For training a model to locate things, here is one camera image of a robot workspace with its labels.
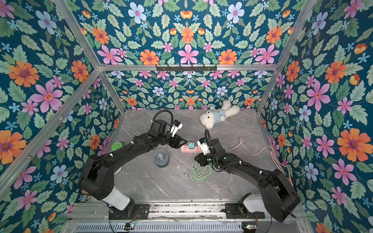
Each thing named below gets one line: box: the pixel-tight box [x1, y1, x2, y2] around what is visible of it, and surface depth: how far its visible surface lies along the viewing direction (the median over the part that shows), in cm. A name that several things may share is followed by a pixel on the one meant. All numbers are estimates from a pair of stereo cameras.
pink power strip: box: [180, 145, 204, 154], surface depth 97 cm
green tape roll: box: [111, 141, 124, 152], surface depth 96 cm
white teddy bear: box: [199, 99, 240, 130], surface depth 107 cm
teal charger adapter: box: [188, 141, 195, 150], surface depth 93 cm
